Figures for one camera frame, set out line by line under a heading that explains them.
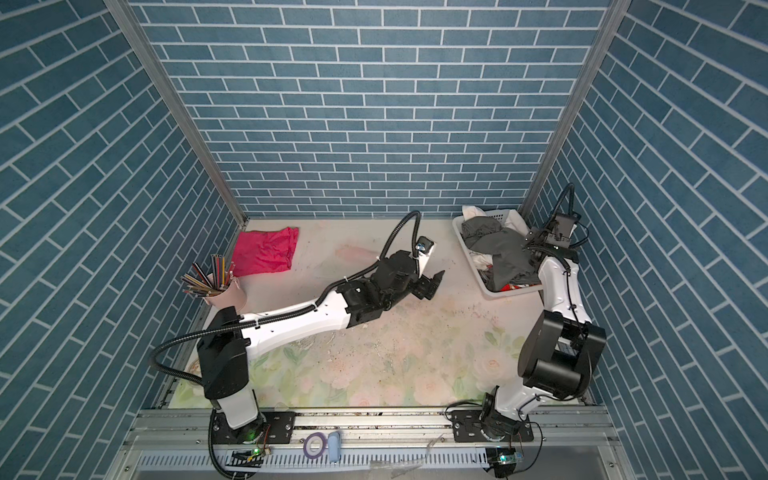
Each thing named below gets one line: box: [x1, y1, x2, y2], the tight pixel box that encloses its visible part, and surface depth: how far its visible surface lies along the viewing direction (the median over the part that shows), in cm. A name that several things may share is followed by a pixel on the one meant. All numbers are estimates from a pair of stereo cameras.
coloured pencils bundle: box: [180, 254, 236, 297], surface depth 91 cm
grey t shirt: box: [461, 216, 540, 292], surface depth 100 cm
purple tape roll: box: [303, 432, 327, 459], surface depth 73 cm
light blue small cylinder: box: [328, 431, 341, 463], surface depth 71 cm
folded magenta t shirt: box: [233, 227, 299, 277], surface depth 110 cm
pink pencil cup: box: [204, 277, 247, 313], surface depth 91 cm
